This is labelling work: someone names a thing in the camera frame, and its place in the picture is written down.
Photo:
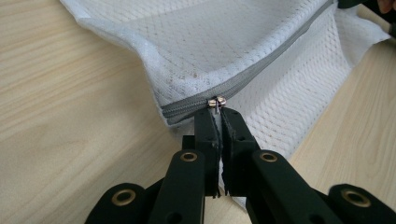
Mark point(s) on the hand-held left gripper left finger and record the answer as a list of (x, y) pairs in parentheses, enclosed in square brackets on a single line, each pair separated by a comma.
[(207, 133)]

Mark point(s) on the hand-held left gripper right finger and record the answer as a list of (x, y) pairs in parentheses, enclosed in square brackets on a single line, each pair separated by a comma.
[(236, 137)]

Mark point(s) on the white mesh laundry bag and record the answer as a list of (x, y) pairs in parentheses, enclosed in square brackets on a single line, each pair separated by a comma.
[(218, 46)]

